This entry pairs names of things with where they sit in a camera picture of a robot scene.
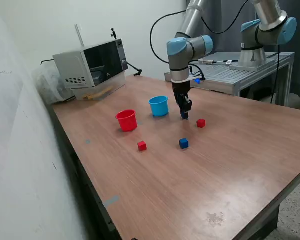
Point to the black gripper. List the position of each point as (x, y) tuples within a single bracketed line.
[(181, 88)]

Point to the small blue cube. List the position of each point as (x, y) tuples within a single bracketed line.
[(185, 116), (183, 143)]

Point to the small red cube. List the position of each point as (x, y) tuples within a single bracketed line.
[(141, 146), (201, 123)]

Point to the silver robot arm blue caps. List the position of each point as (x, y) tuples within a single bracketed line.
[(180, 57)]

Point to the blue plastic bin cup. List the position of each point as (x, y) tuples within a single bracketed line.
[(160, 110)]

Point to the red plastic bin cup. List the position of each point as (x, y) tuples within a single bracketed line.
[(126, 123)]

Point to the aluminium profile robot platform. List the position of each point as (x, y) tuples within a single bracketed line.
[(215, 72)]

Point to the white warning tag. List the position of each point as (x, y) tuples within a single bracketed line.
[(229, 62)]

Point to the dark grey curtain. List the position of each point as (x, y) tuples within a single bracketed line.
[(225, 42)]

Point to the clear plastic storage box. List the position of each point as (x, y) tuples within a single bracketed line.
[(110, 86)]

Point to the wooden sticks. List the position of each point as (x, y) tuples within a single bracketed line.
[(97, 94)]

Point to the silver microwave oven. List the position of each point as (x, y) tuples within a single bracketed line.
[(72, 65)]

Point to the grey tape strip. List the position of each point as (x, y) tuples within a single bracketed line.
[(111, 201)]

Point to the thin clear plastic rod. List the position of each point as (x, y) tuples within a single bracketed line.
[(79, 35)]

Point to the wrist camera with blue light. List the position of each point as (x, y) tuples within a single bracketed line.
[(197, 80)]

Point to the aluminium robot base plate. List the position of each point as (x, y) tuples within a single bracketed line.
[(240, 68)]

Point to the small black camera mount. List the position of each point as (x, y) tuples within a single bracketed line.
[(113, 33)]

